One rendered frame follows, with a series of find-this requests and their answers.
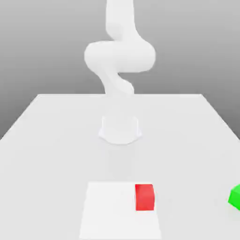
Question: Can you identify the small green cube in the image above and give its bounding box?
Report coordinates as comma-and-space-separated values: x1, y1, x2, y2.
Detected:
227, 184, 240, 211

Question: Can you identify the small red cube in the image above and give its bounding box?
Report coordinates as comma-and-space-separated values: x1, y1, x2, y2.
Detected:
135, 184, 155, 211

